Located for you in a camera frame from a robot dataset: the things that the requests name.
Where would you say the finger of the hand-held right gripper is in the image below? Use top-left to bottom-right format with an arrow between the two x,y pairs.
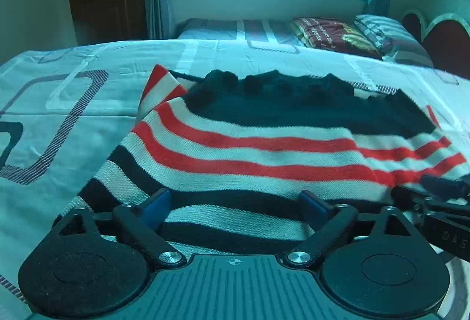
419,174 -> 470,200
391,186 -> 470,223

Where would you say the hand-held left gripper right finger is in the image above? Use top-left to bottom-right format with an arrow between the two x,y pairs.
281,190 -> 427,268

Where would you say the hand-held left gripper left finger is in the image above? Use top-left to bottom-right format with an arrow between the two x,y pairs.
55,188 -> 187,269

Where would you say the striped knit sweater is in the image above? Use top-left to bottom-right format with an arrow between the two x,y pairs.
53,64 -> 470,258

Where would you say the scalloped wooden headboard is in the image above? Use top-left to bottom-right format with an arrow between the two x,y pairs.
401,9 -> 470,80

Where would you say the striped pillow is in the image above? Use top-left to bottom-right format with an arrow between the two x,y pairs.
353,14 -> 434,68

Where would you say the bed with patterned white sheet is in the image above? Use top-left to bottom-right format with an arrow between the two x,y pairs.
0,38 -> 470,320

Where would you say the maroon printed pillow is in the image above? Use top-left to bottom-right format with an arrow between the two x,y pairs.
289,17 -> 383,60

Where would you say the low bed with striped sheet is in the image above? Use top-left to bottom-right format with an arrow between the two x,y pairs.
177,18 -> 305,54

